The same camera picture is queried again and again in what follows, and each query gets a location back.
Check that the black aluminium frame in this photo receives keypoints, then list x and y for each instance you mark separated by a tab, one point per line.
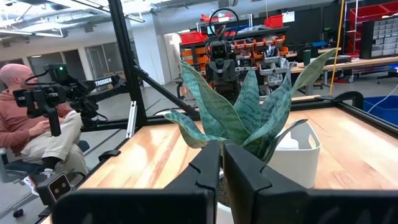
124	46

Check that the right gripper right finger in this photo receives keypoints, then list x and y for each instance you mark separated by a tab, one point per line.
245	180

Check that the white plant pot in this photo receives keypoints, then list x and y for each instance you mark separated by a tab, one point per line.
224	216

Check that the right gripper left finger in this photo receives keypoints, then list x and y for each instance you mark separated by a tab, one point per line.
208	174

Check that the pale grey plastic basket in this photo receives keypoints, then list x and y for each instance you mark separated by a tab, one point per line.
295	168

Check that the grey drawer cabinet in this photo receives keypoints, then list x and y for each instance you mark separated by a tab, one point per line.
382	37

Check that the silver metal strip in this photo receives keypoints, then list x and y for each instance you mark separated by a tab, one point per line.
132	119

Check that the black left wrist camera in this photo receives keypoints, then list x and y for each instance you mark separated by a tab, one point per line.
219	51

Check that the red storage rack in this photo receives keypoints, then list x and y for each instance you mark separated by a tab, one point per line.
367	9

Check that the blue plastic bin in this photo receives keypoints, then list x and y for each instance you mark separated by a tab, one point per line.
382	109

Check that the white pill bottle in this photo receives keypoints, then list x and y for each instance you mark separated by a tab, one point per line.
286	143

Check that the green snake plant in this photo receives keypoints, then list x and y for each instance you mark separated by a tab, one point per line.
224	118

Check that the person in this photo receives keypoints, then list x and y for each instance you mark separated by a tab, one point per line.
15	124

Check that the black clamp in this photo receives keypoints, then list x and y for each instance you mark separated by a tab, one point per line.
109	154
354	96

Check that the black shelf with orange bins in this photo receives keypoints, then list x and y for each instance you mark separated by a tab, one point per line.
258	46

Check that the wooden workbench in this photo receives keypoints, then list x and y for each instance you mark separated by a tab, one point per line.
357	63

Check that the black table-level camera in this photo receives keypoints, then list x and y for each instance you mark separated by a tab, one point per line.
59	188

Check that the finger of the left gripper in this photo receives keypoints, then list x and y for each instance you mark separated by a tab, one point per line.
230	90
220	89

